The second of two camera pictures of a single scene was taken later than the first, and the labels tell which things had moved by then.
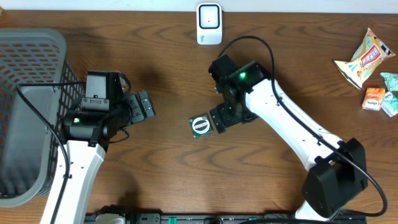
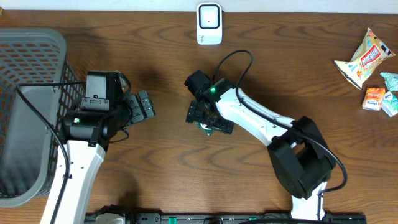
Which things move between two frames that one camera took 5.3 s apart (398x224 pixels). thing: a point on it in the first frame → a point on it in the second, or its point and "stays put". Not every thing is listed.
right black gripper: x=225 y=119 → x=193 y=114
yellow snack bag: x=370 y=53 stays put
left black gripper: x=137 y=102 stays put
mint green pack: x=391 y=80 stays put
